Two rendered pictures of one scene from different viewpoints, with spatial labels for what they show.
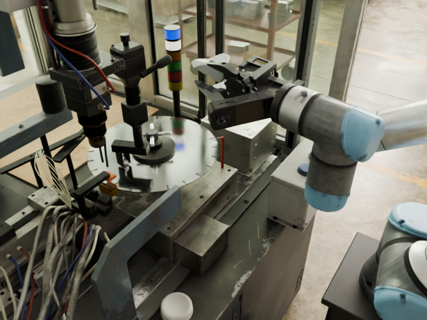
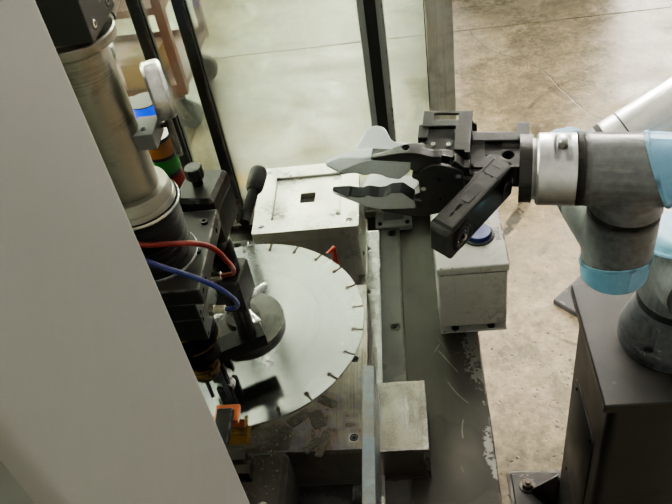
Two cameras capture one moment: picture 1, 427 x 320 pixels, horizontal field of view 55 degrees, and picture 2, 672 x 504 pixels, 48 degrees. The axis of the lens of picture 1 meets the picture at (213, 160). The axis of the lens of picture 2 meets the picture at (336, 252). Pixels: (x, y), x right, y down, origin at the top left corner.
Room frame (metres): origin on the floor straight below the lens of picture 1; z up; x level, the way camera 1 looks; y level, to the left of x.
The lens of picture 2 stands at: (0.14, 0.33, 1.71)
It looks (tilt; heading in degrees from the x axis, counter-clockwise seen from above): 43 degrees down; 335
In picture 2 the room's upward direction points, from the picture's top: 11 degrees counter-clockwise
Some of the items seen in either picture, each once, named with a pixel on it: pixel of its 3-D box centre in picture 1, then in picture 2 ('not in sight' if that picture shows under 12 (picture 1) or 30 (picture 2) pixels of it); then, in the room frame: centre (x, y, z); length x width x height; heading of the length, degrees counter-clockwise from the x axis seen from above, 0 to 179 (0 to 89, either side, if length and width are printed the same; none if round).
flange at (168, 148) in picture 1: (153, 145); (243, 319); (0.85, 0.15, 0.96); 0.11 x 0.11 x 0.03
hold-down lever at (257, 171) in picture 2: (150, 64); (237, 195); (0.79, 0.13, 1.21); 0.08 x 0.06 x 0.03; 146
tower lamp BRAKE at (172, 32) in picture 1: (172, 32); (145, 109); (1.15, 0.12, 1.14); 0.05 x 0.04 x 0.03; 56
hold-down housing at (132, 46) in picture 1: (131, 82); (216, 240); (0.78, 0.17, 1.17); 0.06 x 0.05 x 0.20; 137
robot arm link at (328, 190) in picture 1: (331, 171); (612, 232); (0.55, -0.20, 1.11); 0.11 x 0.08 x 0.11; 156
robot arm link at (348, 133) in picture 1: (341, 129); (632, 171); (0.54, -0.20, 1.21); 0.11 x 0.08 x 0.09; 47
